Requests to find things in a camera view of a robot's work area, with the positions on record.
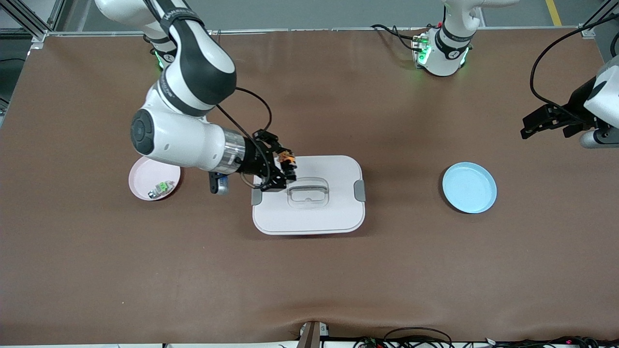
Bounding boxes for pink round plate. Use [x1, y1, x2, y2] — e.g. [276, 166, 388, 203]
[128, 156, 181, 202]

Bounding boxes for white lidded box grey clasps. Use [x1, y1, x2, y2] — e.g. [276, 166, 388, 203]
[251, 155, 367, 236]

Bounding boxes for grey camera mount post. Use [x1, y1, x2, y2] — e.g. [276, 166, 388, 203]
[296, 320, 330, 348]

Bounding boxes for black cable bundle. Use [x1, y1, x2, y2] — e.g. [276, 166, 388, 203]
[353, 327, 619, 348]

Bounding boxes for green and white switch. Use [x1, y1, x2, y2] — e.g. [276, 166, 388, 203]
[147, 180, 175, 199]

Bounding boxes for light blue round plate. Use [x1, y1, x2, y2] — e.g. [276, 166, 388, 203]
[442, 162, 498, 214]

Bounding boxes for aluminium frame profile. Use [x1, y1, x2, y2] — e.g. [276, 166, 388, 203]
[0, 0, 66, 49]
[580, 0, 619, 39]

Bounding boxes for brown table mat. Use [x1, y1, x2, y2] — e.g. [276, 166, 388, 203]
[0, 28, 619, 345]

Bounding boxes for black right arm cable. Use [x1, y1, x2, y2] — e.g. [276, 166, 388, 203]
[213, 87, 273, 190]

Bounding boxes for black left arm base cable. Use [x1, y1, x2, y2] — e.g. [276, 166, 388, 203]
[371, 23, 426, 51]

